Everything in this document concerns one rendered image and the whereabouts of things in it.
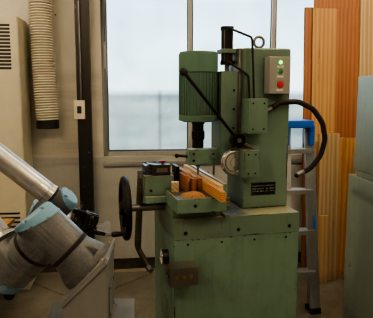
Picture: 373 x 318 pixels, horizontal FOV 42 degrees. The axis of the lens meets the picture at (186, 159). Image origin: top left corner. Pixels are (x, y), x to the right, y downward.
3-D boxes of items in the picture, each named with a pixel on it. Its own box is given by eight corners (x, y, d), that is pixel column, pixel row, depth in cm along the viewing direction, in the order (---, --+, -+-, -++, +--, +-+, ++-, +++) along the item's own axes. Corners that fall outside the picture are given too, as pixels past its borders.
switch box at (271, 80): (263, 93, 217) (264, 57, 215) (283, 93, 220) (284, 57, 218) (269, 93, 212) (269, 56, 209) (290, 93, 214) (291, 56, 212)
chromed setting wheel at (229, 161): (219, 175, 217) (219, 148, 216) (245, 175, 221) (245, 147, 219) (221, 176, 215) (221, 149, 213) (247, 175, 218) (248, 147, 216)
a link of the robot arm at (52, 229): (76, 242, 157) (36, 204, 155) (41, 276, 161) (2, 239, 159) (88, 225, 172) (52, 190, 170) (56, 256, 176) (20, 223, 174)
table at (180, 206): (132, 187, 252) (132, 175, 252) (189, 184, 260) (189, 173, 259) (154, 216, 194) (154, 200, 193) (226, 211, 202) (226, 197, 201)
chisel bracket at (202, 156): (185, 166, 228) (185, 147, 227) (214, 164, 232) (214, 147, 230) (189, 168, 221) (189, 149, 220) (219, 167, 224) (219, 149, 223)
